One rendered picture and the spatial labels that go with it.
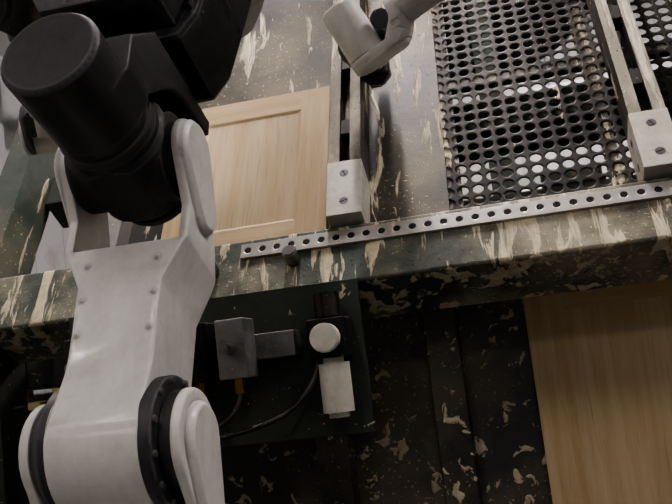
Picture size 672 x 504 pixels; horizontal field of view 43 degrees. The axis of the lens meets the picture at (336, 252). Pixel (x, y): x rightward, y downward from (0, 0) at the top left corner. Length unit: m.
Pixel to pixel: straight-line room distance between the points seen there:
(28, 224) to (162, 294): 0.87
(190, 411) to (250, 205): 0.72
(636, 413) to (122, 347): 0.94
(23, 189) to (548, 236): 1.04
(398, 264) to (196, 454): 0.56
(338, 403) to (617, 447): 0.53
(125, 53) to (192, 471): 0.45
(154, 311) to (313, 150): 0.73
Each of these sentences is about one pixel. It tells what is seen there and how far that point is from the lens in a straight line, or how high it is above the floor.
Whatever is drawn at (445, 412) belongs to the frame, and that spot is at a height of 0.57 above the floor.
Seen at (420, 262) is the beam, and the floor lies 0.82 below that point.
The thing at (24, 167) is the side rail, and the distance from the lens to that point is 1.86.
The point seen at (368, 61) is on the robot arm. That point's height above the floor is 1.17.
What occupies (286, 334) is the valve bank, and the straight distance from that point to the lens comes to 1.32.
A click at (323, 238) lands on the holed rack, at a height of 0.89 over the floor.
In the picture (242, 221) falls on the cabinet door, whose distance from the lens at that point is 1.55.
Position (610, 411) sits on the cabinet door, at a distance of 1.58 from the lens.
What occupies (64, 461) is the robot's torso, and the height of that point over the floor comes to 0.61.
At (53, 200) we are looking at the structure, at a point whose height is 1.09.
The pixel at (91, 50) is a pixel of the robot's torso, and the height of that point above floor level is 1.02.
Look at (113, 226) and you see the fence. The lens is 1.63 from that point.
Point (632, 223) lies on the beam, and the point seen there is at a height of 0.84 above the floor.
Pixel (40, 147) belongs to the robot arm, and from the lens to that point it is 1.55.
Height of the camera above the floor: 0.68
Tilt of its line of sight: 8 degrees up
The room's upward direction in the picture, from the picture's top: 7 degrees counter-clockwise
